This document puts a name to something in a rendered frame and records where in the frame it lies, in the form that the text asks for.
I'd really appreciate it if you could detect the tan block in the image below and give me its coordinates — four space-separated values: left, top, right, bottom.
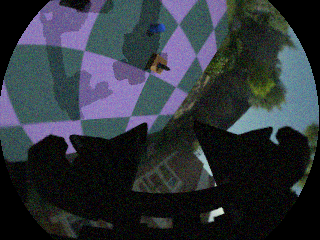
145 53 167 75

